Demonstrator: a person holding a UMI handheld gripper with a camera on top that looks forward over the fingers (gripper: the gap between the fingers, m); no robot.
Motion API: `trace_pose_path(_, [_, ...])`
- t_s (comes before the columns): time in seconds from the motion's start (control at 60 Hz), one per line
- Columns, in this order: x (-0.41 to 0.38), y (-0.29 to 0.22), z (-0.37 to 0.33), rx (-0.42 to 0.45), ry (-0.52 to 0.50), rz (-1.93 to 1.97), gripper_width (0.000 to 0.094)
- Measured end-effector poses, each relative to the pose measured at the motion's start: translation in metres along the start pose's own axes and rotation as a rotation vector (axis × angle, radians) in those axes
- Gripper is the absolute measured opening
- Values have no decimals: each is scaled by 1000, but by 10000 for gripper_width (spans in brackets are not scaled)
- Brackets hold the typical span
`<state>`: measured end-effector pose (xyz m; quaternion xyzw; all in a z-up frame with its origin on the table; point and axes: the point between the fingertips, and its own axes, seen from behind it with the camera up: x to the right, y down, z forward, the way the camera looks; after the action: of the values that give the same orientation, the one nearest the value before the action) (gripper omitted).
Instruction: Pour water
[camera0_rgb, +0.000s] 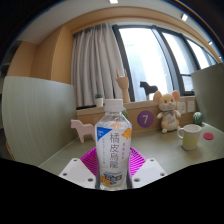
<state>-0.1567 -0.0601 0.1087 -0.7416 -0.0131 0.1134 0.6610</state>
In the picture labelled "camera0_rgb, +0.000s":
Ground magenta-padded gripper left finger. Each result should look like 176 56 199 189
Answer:
58 147 100 190

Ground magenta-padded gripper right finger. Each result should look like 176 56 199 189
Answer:
129 147 168 190

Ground clear plastic drink bottle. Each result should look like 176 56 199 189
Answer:
94 98 133 192

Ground round purple number sign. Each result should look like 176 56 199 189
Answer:
136 110 155 129

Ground white and yellow mug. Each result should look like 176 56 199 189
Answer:
176 124 202 151

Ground beige mouse plush toy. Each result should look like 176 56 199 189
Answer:
152 90 182 134

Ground grey-green left desk partition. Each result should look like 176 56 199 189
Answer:
1 75 78 167

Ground grey-green desk partition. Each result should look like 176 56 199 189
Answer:
1 75 78 167
190 63 224 133

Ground round green cactus figure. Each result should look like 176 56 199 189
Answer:
192 111 204 127

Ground small plant in white pot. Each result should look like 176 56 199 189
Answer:
93 92 105 108

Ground black wooden horse figure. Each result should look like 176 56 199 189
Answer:
139 80 159 101

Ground wooden hand model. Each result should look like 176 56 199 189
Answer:
115 68 132 104

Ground grey-green right desk partition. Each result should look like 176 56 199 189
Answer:
190 63 224 133

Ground dark-framed window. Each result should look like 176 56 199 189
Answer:
111 23 221 103

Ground grey curtain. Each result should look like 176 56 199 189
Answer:
70 22 126 108

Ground ceiling lights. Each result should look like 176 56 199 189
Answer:
109 0 214 46

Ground white wall socket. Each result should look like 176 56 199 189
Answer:
176 101 187 115
187 100 196 113

